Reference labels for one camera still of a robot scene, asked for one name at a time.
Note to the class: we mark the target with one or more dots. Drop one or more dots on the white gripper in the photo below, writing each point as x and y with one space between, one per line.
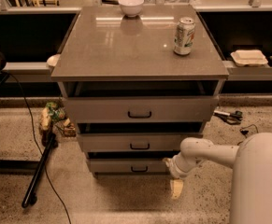
174 169

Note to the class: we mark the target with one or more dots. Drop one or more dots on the grey drawer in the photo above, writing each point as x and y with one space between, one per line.
131 142
139 109
135 166

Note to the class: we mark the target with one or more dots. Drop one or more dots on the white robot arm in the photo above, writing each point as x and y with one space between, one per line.
251 162

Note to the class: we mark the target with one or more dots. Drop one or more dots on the grey drawer cabinet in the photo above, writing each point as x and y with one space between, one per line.
108 55

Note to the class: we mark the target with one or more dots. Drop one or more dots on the black desk leg with caster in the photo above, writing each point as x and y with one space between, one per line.
30 195

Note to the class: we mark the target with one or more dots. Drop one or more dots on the basket of snack items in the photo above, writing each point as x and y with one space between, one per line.
54 115

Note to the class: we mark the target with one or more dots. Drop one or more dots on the soda can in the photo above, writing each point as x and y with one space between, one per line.
184 36

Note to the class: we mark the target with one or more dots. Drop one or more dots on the white plate on ledge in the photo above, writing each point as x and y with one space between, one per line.
53 60

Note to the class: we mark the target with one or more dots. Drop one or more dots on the white bowl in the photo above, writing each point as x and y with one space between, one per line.
131 8

